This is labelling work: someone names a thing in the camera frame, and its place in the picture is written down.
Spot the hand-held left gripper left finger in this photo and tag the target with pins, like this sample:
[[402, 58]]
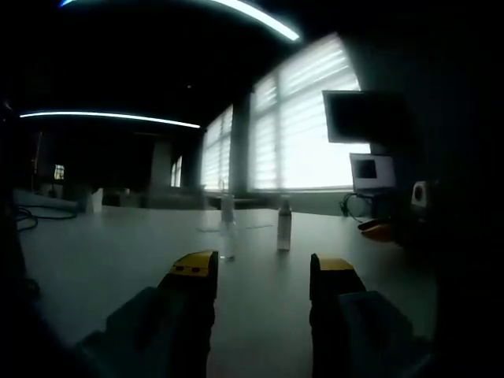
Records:
[[173, 311]]

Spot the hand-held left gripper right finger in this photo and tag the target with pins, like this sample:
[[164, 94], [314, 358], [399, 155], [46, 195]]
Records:
[[346, 315]]

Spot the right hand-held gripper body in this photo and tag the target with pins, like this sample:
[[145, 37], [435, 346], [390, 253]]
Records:
[[423, 201]]

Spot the clear pump bottle with cover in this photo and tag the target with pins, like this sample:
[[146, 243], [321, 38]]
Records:
[[228, 232]]

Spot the clear spray bottle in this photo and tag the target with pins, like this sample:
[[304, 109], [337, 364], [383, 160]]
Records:
[[284, 226]]

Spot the open laptop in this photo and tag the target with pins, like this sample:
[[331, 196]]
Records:
[[374, 173]]

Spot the dark monitor screen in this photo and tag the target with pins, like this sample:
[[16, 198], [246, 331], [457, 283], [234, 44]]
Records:
[[356, 116]]

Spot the window blinds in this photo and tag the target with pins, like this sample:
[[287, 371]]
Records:
[[291, 126]]

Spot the white box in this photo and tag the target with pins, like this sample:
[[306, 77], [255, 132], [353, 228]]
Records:
[[94, 200]]

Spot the long ceiling light strip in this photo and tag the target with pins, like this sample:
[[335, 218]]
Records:
[[106, 117], [252, 15]]

